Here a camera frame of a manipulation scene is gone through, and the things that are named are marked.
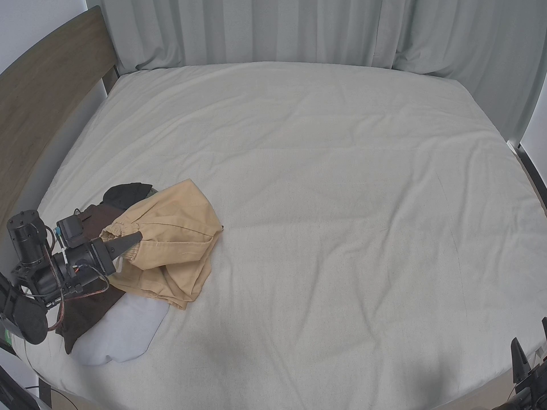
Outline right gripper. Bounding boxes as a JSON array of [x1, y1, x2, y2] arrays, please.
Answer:
[[511, 317, 547, 400]]

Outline black cable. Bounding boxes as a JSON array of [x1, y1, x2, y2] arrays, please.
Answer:
[[25, 385, 86, 410]]

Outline pale grey-green curtain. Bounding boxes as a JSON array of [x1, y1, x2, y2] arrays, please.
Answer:
[[376, 0, 547, 146], [96, 0, 400, 75]]

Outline brown garment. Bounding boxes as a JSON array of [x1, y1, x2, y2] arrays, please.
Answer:
[[56, 203, 124, 354]]

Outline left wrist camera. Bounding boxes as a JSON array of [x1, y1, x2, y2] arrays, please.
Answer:
[[57, 214, 88, 249]]

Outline black garment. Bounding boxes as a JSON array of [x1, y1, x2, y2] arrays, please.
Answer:
[[104, 182, 154, 210]]

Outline bed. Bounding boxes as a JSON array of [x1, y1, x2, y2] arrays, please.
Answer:
[[0, 6, 547, 410]]

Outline white garment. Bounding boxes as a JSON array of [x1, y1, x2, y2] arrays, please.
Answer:
[[70, 291, 169, 366]]

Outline tan shorts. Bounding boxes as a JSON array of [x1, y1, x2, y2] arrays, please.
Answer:
[[99, 179, 224, 311]]

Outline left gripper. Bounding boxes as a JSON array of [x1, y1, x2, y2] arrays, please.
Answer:
[[64, 238, 119, 287]]

